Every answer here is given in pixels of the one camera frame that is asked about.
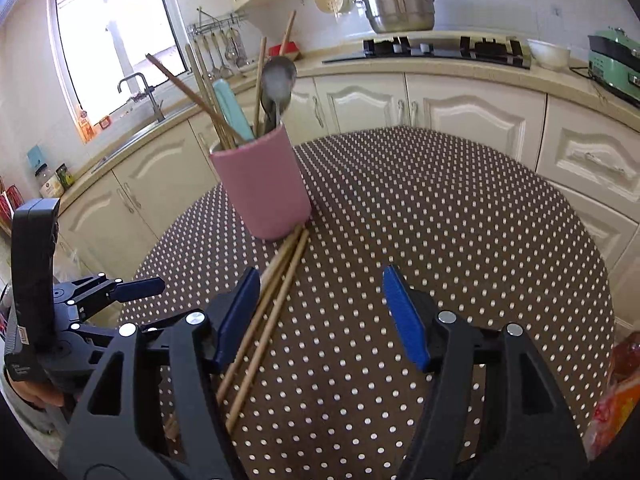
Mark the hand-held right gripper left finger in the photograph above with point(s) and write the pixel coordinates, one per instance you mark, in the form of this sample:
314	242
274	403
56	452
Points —
237	315

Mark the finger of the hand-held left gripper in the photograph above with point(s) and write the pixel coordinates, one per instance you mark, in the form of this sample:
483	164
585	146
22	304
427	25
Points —
95	340
140	289

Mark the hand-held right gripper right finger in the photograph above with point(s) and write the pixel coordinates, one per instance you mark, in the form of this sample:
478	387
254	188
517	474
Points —
405	320

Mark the light wooden chopstick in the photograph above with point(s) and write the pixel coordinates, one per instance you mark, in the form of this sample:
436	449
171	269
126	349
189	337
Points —
277	260
206	82
287	32
270	330
257	320
197	80
260	85

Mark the pink cup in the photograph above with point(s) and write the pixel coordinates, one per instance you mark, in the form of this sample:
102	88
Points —
260	185

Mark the dark brown chopstick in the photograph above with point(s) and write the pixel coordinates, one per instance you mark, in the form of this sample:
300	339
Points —
185	91

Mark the person's left hand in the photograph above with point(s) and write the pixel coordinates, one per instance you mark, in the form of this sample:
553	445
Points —
40	396

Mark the pink transparent utensil holder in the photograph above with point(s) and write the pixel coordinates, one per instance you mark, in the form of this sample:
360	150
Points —
10	210

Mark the white lidded glass jar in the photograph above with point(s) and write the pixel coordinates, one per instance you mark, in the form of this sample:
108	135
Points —
51	182

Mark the small green packet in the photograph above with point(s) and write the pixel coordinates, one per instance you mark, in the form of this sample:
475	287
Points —
65	176

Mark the polka dot round table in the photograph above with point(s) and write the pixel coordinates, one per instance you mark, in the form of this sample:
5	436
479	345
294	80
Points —
425	210

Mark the teal carton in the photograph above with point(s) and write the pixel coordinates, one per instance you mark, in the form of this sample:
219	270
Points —
36	157

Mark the orange bottle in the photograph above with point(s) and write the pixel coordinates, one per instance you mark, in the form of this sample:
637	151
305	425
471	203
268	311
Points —
86	125

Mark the steel sink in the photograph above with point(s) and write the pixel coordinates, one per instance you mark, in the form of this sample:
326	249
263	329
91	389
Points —
135	132

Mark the small jar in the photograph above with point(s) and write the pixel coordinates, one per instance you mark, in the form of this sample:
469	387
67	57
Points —
104	122

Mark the metal faucet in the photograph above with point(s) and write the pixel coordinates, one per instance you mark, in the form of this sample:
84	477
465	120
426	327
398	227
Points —
150	95

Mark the metal ladle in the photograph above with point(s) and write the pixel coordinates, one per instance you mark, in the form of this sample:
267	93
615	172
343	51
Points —
216	72

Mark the metal spatula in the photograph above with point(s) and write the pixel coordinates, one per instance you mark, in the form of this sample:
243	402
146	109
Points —
227	71

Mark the kitchen window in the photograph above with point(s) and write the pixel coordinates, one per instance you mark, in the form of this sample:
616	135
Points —
115	45

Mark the metal slotted spoon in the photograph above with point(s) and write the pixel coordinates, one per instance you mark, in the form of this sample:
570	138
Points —
242	60

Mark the black gas stove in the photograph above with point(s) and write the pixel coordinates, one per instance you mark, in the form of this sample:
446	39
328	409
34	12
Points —
430	52

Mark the white bowl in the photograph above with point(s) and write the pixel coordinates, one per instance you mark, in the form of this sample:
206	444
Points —
549	54

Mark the green electric cooker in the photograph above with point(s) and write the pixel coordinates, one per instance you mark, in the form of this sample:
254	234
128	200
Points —
617	65

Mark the wall utensil rack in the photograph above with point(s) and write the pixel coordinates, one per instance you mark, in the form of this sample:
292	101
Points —
215	22

